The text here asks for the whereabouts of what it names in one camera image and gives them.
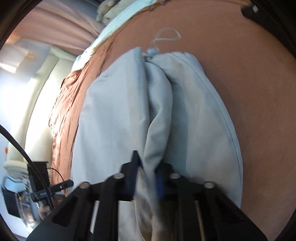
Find beige jacket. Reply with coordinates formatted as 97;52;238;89
71;47;243;240

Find person left hand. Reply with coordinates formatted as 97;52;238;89
38;203;53;220

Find beige plush toy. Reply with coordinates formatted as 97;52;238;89
96;0;116;22

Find cream padded headboard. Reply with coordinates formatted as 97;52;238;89
11;47;75;167

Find black bedside furniture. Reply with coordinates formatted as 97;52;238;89
27;161;50;192

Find pink left curtain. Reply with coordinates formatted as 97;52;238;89
1;1;105;56

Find black camera cable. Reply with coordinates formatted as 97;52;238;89
0;124;55;209

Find brown bed cover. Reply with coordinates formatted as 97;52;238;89
49;1;295;240

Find bear print cushion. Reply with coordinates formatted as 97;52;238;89
100;0;135;26

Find light blue blanket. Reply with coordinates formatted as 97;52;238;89
71;0;158;72

